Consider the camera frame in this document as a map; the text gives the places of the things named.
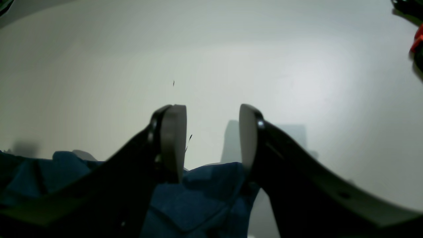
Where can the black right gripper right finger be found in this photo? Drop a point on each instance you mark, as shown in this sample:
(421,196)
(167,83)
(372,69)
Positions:
(307,199)

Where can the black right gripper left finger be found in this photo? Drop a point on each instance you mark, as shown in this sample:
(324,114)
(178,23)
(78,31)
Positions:
(112,200)

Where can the dark blue T-shirt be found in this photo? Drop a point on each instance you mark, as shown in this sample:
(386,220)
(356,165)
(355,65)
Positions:
(212,201)

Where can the blue red bar clamp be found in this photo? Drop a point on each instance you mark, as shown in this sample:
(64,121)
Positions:
(417,48)

